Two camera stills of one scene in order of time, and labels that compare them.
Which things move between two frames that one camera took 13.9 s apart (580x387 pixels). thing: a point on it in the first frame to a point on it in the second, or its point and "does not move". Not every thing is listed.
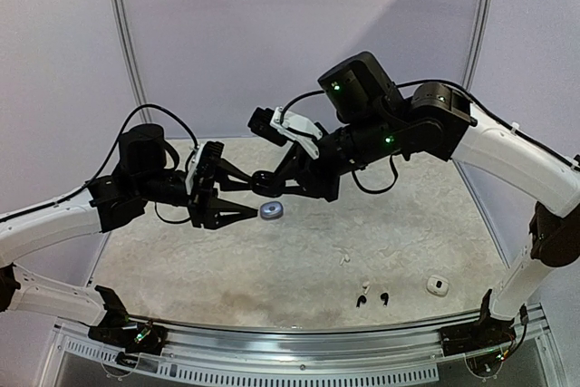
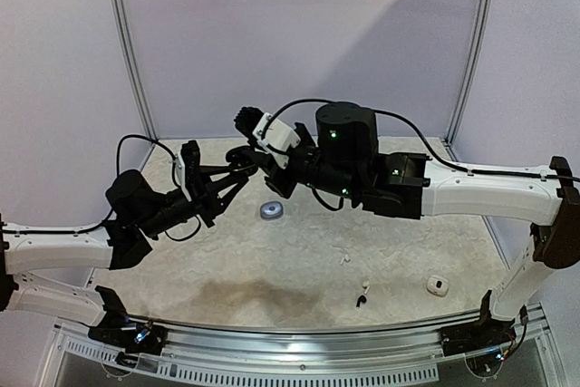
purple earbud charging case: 272,210 does not move
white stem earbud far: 345,258 does not move
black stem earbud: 361,299 does not move
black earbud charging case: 265,183 to 243,159
